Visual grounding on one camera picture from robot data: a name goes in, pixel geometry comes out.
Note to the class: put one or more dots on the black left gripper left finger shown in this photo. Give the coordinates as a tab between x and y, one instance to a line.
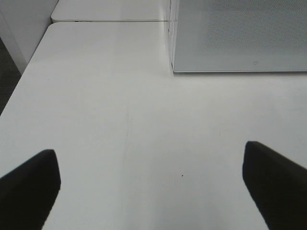
28	193

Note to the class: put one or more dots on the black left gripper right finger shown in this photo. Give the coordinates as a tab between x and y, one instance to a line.
277	185

